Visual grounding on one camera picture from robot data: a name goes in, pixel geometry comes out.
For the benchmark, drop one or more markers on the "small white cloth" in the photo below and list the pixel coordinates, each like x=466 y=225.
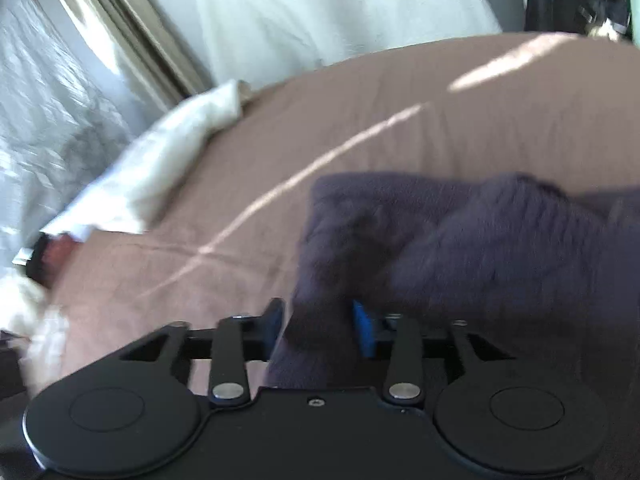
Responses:
x=47 y=340

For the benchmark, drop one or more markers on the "dark brown knit sweater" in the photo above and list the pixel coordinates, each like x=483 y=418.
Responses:
x=475 y=260

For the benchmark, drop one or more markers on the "cream cover cloth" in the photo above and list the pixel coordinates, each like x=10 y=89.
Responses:
x=325 y=10

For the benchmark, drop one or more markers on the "silver plastic sheet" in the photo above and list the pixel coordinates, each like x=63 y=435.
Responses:
x=50 y=110

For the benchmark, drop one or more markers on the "reddish-brown bag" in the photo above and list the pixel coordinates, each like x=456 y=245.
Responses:
x=57 y=260

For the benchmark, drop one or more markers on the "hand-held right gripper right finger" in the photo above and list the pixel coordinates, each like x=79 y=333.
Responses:
x=364 y=330

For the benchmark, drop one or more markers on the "white printed cloth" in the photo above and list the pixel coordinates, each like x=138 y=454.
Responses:
x=20 y=305

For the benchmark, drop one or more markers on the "black cloth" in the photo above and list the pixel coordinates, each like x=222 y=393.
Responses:
x=36 y=260

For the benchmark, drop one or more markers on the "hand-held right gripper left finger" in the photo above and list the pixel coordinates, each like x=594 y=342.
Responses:
x=274 y=325

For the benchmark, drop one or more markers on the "gold curtain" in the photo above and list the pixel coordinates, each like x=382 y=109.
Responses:
x=135 y=25

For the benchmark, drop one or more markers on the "cream white fleece garment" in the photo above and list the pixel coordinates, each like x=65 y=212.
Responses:
x=165 y=160

